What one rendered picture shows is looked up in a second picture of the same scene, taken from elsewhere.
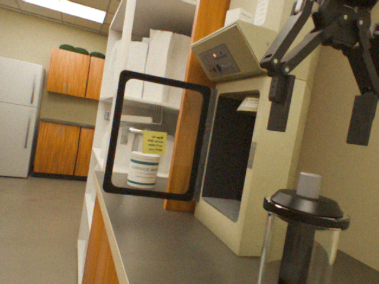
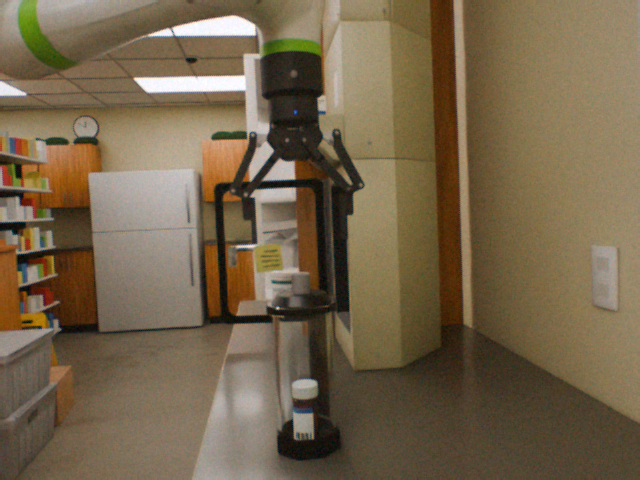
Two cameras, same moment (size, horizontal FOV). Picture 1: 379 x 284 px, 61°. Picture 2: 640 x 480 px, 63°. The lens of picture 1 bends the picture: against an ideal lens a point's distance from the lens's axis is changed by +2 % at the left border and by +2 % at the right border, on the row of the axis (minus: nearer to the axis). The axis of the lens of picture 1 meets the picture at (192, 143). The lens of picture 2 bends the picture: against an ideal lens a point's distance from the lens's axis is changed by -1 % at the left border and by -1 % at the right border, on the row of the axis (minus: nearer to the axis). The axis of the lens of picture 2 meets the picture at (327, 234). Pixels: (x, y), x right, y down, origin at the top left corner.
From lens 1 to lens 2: 0.53 m
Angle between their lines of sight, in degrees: 14
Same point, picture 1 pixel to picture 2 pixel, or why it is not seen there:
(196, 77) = (306, 169)
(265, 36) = (328, 124)
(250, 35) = not seen: hidden behind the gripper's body
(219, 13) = not seen: hidden behind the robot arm
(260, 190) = (365, 293)
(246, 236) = (359, 348)
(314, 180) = (297, 279)
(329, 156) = (495, 232)
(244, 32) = not seen: hidden behind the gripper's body
